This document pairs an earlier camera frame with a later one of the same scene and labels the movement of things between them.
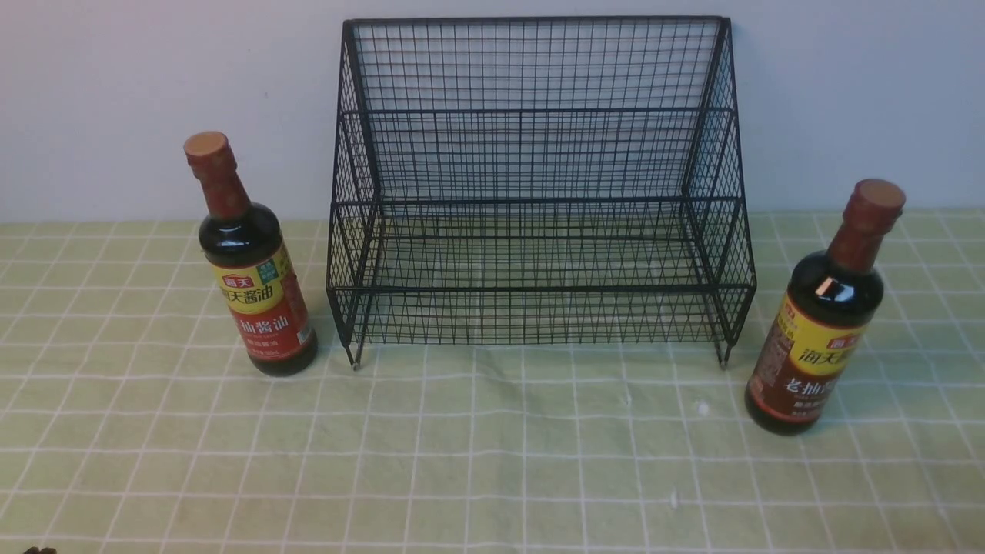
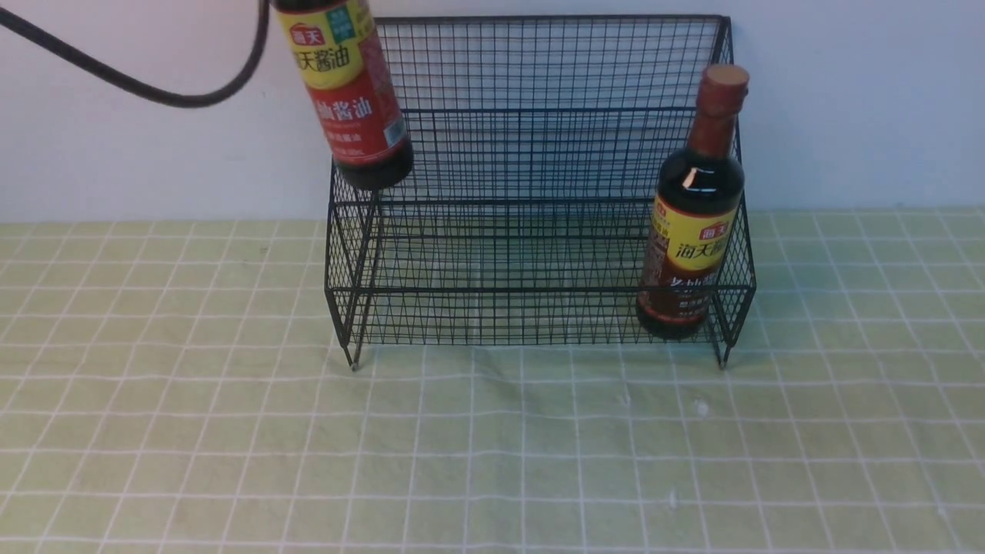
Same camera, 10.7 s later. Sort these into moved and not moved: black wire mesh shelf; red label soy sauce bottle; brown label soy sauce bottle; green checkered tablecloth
Moved: red label soy sauce bottle; brown label soy sauce bottle
Not moved: black wire mesh shelf; green checkered tablecloth
